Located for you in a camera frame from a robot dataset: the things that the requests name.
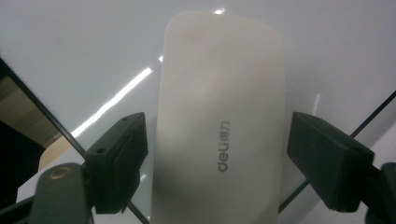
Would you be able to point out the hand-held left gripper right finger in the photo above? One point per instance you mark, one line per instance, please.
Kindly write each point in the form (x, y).
(330, 161)

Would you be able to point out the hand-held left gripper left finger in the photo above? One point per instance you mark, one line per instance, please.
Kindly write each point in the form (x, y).
(116, 161)

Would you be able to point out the white deli plastic case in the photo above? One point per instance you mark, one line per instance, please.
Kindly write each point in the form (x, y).
(218, 93)

